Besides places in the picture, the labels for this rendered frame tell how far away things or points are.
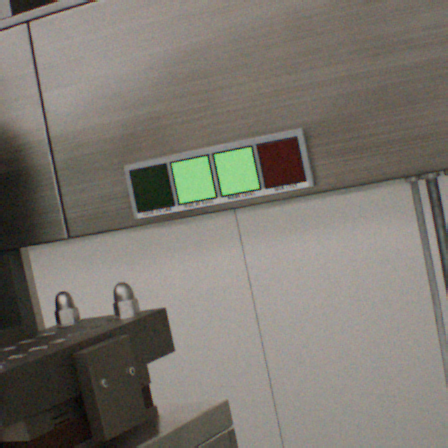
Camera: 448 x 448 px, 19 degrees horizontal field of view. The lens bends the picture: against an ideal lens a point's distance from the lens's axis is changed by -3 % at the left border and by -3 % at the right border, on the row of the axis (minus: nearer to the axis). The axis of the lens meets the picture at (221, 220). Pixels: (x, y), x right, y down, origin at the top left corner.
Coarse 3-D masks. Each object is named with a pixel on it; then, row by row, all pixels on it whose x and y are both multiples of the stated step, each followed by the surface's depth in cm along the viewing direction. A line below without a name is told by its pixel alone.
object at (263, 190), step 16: (224, 144) 162; (240, 144) 161; (256, 144) 160; (304, 144) 158; (160, 160) 167; (176, 160) 166; (208, 160) 164; (256, 160) 161; (304, 160) 158; (128, 176) 169; (304, 176) 158; (176, 192) 166; (240, 192) 162; (256, 192) 161; (272, 192) 160; (160, 208) 168; (176, 208) 167; (192, 208) 166
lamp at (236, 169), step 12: (216, 156) 163; (228, 156) 162; (240, 156) 162; (252, 156) 161; (228, 168) 163; (240, 168) 162; (252, 168) 161; (228, 180) 163; (240, 180) 162; (252, 180) 161; (228, 192) 163
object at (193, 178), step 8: (192, 160) 165; (200, 160) 164; (176, 168) 166; (184, 168) 165; (192, 168) 165; (200, 168) 164; (208, 168) 164; (176, 176) 166; (184, 176) 165; (192, 176) 165; (200, 176) 164; (208, 176) 164; (176, 184) 166; (184, 184) 166; (192, 184) 165; (200, 184) 165; (208, 184) 164; (184, 192) 166; (192, 192) 165; (200, 192) 165; (208, 192) 164; (184, 200) 166; (192, 200) 165
